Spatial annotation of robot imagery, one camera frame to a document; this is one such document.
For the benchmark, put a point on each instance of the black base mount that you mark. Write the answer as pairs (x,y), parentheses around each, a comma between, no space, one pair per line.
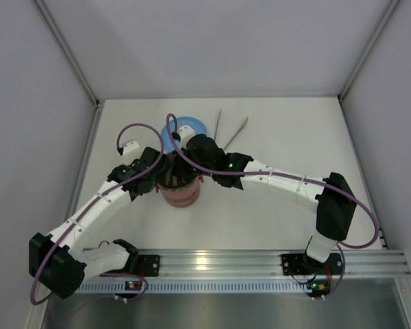
(299,264)
(143,265)

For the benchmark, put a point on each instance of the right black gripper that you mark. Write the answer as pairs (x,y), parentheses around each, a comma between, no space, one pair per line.
(187,164)

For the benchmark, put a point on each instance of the long metal tongs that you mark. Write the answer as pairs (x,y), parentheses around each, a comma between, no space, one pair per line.
(231,137)

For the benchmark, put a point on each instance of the grey lid with handle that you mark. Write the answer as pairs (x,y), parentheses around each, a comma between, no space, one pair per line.
(173,180)

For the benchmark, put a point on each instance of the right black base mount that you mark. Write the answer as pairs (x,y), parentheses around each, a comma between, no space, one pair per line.
(299,264)

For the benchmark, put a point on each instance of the blue plate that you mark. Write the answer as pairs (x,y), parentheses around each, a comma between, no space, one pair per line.
(192,125)

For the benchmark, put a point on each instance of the perforated cable duct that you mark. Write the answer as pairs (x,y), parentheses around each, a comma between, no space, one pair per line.
(160,286)

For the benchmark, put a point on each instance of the aluminium front rail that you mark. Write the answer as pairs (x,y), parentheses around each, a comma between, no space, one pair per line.
(267,264)

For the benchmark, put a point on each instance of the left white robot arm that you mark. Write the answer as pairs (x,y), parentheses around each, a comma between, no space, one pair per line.
(60,261)

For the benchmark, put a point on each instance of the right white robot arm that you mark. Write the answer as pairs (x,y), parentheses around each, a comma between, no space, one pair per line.
(330,199)

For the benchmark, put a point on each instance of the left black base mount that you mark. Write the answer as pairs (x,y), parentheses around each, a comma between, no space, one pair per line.
(143,265)

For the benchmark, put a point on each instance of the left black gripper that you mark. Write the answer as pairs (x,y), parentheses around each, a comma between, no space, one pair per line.
(162,168)

